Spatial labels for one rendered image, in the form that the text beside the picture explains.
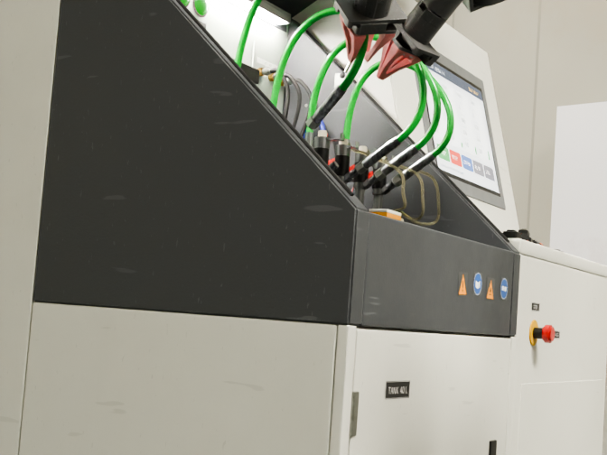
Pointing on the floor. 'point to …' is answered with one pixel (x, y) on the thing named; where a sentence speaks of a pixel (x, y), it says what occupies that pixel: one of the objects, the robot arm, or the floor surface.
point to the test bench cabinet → (190, 384)
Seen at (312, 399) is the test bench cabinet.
